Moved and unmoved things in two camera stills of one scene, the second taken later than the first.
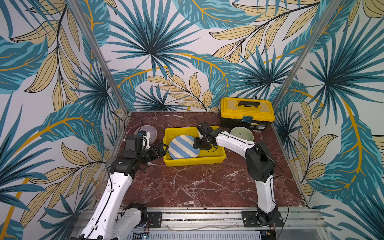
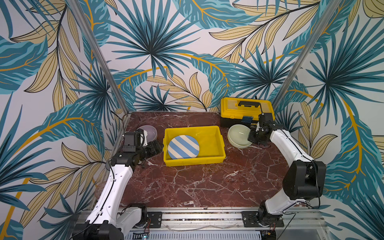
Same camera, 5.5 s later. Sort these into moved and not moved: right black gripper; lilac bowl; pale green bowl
Moved: right black gripper
Not moved: pale green bowl; lilac bowl
